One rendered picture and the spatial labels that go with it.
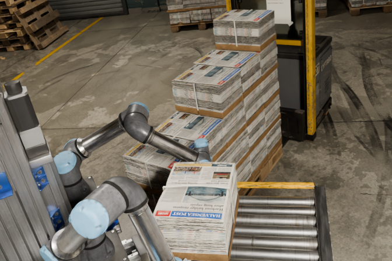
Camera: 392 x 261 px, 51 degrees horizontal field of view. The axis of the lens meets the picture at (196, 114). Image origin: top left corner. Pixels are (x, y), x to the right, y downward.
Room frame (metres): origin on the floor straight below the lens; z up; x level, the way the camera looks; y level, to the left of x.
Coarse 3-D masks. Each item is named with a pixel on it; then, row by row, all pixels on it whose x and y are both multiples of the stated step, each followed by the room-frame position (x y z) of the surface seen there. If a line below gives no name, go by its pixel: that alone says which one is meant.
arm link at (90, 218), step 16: (96, 192) 1.03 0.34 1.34; (112, 192) 1.03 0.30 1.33; (80, 208) 0.98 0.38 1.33; (96, 208) 0.97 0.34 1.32; (112, 208) 0.99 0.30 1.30; (80, 224) 0.97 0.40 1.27; (96, 224) 0.94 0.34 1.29; (64, 240) 1.09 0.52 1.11; (80, 240) 1.05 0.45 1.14; (48, 256) 1.12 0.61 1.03; (64, 256) 1.11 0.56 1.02
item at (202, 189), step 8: (168, 184) 1.43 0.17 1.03; (176, 184) 1.42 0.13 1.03; (184, 184) 1.41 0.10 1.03; (200, 184) 1.39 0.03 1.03; (208, 184) 1.38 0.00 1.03; (216, 184) 1.37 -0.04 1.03; (224, 184) 1.37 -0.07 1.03; (208, 192) 1.33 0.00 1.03; (216, 192) 1.32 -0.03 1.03; (224, 192) 1.31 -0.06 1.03; (232, 200) 1.37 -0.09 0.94; (232, 216) 1.35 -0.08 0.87; (232, 224) 1.32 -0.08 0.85
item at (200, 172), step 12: (180, 168) 1.52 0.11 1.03; (192, 168) 1.51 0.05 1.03; (204, 168) 1.50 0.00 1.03; (216, 168) 1.48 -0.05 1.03; (228, 168) 1.47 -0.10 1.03; (168, 180) 1.46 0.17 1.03; (180, 180) 1.44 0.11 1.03; (192, 180) 1.43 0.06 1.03; (204, 180) 1.42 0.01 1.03; (216, 180) 1.40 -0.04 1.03; (228, 180) 1.39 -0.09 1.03
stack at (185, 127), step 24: (168, 120) 2.39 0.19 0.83; (192, 120) 2.34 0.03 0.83; (216, 120) 2.29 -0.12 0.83; (240, 120) 2.46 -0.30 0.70; (264, 120) 2.75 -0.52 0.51; (144, 144) 2.13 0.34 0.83; (192, 144) 2.04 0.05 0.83; (216, 144) 2.19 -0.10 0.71; (240, 144) 2.41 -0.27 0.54; (264, 144) 2.71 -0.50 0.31; (144, 168) 1.95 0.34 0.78; (168, 168) 1.84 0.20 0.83; (240, 168) 2.39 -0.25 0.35; (264, 168) 2.68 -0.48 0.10
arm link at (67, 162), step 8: (64, 152) 1.81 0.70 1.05; (72, 152) 1.83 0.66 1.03; (56, 160) 1.75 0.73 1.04; (64, 160) 1.74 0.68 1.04; (72, 160) 1.74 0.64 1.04; (80, 160) 1.82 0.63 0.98; (64, 168) 1.71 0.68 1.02; (72, 168) 1.72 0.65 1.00; (64, 176) 1.71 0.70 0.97; (72, 176) 1.72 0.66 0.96; (80, 176) 1.76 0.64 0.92; (64, 184) 1.71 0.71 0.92
